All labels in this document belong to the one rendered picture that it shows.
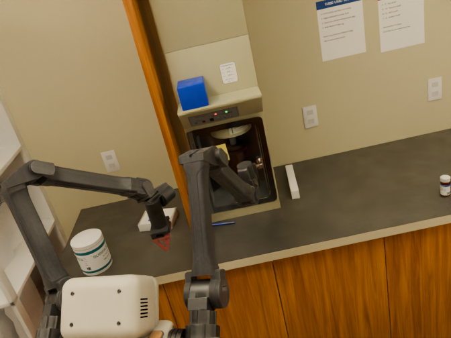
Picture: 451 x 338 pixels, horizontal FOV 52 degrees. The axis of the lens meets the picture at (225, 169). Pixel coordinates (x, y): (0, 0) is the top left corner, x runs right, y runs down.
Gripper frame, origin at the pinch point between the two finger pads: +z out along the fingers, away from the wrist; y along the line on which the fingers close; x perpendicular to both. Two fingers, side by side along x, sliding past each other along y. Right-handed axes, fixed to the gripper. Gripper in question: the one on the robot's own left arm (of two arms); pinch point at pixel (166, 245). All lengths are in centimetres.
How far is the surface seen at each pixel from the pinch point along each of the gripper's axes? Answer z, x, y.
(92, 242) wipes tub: 0.9, 31.4, 14.1
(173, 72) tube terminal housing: -54, -16, 33
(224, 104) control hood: -41, -32, 22
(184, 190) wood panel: -7.7, -8.6, 24.1
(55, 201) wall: 10, 67, 76
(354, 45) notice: -37, -98, 76
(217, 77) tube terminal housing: -48, -32, 33
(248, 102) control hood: -39, -41, 23
